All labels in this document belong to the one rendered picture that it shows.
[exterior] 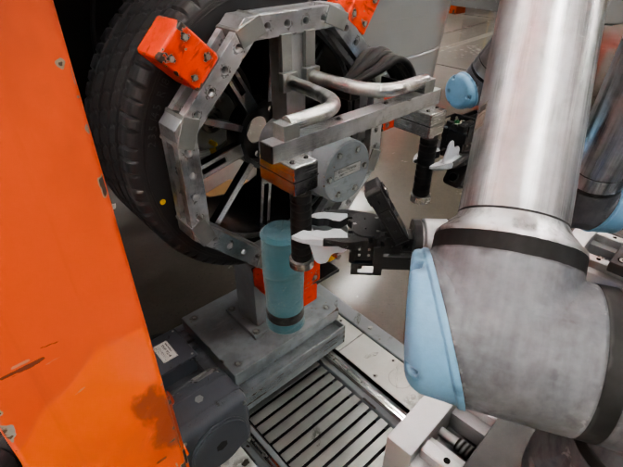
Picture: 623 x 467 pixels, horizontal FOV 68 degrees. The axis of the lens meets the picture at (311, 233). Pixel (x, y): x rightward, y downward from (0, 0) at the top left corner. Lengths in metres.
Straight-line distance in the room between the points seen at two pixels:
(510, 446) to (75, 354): 0.45
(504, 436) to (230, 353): 0.96
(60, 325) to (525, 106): 0.45
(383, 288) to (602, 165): 1.34
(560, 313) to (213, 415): 0.81
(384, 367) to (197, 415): 0.69
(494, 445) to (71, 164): 0.48
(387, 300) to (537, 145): 1.53
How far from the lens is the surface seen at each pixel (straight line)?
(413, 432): 0.58
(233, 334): 1.43
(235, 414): 1.08
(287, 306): 0.99
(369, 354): 1.56
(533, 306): 0.35
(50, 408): 0.57
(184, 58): 0.80
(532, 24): 0.43
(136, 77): 0.88
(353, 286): 1.92
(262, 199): 1.12
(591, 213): 0.75
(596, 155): 0.69
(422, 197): 1.01
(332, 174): 0.87
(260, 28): 0.86
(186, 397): 1.08
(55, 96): 0.42
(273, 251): 0.90
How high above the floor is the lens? 1.25
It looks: 34 degrees down
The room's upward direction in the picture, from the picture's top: straight up
